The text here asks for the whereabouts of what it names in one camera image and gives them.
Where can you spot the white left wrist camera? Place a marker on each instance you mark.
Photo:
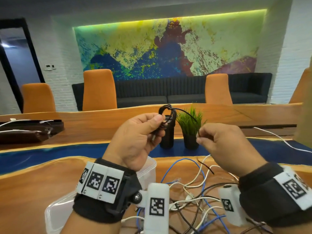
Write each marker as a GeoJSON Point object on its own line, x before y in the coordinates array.
{"type": "Point", "coordinates": [157, 190]}

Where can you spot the black left wristband with markers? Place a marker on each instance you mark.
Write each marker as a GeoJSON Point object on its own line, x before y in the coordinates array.
{"type": "Point", "coordinates": [90, 209]}

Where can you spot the black sofa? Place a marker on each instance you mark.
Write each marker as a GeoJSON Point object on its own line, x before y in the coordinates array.
{"type": "Point", "coordinates": [158, 90]}

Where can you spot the orange chair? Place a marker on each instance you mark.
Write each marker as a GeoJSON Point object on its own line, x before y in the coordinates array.
{"type": "Point", "coordinates": [39, 99]}
{"type": "Point", "coordinates": [218, 91]}
{"type": "Point", "coordinates": [301, 90]}
{"type": "Point", "coordinates": [100, 92]}

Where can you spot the black travel mug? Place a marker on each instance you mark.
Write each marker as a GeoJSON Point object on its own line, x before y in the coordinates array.
{"type": "Point", "coordinates": [167, 141]}

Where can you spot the person's left forearm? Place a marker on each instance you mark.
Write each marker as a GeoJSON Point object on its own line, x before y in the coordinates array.
{"type": "Point", "coordinates": [90, 225]}

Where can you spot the colourful abstract wall painting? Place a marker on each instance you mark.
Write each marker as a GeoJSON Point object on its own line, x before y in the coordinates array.
{"type": "Point", "coordinates": [146, 43]}

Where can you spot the person's right hand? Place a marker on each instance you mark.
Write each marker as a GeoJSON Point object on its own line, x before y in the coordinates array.
{"type": "Point", "coordinates": [229, 148]}

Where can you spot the person's left hand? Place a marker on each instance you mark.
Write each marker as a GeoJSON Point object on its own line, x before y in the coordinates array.
{"type": "Point", "coordinates": [134, 141]}

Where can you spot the white wall thermostat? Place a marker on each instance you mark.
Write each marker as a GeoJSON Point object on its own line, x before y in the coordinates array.
{"type": "Point", "coordinates": [48, 67]}

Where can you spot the clear plastic container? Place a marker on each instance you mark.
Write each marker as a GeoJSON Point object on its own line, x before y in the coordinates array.
{"type": "Point", "coordinates": [58, 214]}

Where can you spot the dark framed glass door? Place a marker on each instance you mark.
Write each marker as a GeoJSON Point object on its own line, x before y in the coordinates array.
{"type": "Point", "coordinates": [19, 65]}

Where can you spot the green potted plant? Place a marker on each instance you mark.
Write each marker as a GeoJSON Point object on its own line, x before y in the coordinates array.
{"type": "Point", "coordinates": [190, 124]}

